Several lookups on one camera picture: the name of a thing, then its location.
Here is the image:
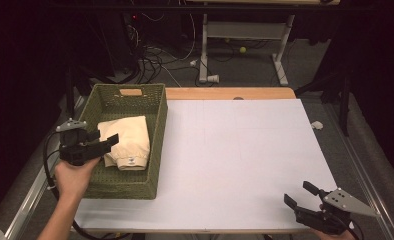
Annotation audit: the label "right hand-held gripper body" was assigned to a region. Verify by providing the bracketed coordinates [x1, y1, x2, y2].
[294, 187, 381, 236]

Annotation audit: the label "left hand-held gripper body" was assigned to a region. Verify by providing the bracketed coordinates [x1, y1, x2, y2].
[55, 118, 116, 167]

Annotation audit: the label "cream pants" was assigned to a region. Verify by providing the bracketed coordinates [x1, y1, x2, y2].
[97, 115, 151, 172]

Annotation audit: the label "green woven basket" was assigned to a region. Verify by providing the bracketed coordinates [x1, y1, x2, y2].
[74, 83, 169, 200]

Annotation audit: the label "person's right hand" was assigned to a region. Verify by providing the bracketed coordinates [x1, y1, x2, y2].
[309, 203, 357, 240]

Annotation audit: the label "person's left hand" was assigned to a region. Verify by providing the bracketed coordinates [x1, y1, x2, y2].
[53, 156, 101, 201]

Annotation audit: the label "black metal stand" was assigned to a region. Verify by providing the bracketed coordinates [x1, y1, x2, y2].
[294, 71, 353, 137]
[64, 64, 77, 123]

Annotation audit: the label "white table mat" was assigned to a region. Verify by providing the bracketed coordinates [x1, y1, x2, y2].
[74, 98, 339, 233]

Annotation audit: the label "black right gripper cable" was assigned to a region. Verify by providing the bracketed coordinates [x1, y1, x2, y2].
[346, 216, 365, 240]

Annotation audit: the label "aluminium rail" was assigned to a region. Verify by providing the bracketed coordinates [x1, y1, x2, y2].
[323, 102, 394, 240]
[4, 95, 86, 240]

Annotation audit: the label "tangle of floor cables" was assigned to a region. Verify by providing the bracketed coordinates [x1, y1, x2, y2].
[124, 3, 219, 86]

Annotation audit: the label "white desk frame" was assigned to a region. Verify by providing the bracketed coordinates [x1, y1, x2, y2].
[184, 0, 341, 87]

